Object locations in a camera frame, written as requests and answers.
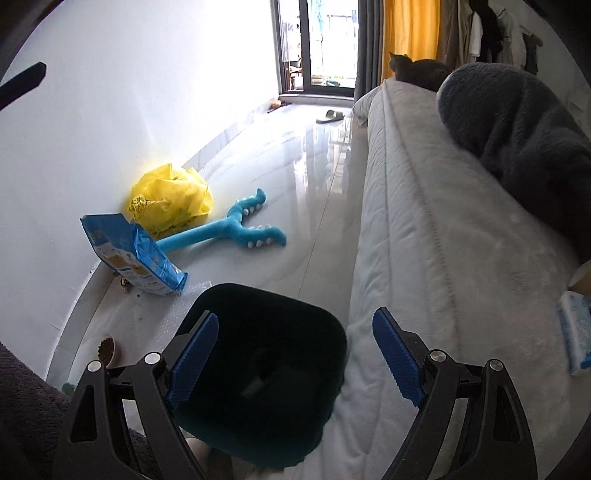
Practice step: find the beige hanging coat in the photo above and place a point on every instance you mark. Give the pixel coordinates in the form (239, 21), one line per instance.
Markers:
(455, 32)

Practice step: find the blue pet food bag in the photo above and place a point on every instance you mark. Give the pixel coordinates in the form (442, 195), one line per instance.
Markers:
(138, 263)

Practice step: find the yellow plastic bag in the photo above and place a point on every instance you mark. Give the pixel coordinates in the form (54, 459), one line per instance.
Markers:
(166, 194)

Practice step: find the small yellow floor object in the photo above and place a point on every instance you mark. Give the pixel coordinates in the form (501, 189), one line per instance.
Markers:
(276, 105)

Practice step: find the yellow curtain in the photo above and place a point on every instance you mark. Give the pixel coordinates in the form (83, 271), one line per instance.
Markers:
(408, 32)

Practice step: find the cardboard box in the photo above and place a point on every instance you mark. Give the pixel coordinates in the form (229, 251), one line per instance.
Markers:
(582, 279)

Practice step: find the green hanging garment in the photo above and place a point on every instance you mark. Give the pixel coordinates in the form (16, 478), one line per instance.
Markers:
(533, 53)

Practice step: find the grey slipper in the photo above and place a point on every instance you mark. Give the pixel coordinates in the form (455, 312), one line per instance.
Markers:
(330, 116)

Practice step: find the dark fuzzy clothing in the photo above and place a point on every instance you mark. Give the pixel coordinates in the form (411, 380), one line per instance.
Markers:
(27, 406)

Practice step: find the blue plush toy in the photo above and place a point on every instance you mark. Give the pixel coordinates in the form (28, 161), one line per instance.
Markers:
(217, 226)

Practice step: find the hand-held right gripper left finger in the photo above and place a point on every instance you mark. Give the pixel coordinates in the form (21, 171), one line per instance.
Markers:
(194, 355)

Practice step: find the grey cat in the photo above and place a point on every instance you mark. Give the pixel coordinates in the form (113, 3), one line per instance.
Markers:
(420, 71)

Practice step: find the dark grey fleece blanket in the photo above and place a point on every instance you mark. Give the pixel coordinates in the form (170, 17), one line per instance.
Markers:
(521, 129)

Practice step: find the blue white tissue pack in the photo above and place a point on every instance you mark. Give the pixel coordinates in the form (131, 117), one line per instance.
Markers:
(577, 332)

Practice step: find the grey curtain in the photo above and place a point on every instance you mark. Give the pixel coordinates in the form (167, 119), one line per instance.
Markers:
(369, 46)

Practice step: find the white quilted bed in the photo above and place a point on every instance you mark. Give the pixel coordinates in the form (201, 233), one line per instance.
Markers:
(415, 240)

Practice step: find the black hanging garment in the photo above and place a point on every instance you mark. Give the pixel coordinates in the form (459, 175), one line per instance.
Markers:
(487, 27)

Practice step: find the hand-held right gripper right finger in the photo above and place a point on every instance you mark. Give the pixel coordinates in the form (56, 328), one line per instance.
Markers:
(397, 360)

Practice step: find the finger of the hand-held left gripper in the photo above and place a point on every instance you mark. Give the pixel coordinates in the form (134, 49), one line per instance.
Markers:
(23, 83)

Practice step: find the pet food bowl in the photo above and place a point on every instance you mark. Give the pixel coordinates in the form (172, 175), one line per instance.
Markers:
(108, 353)

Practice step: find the black framed glass door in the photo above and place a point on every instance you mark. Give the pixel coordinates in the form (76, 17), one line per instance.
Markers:
(295, 37)

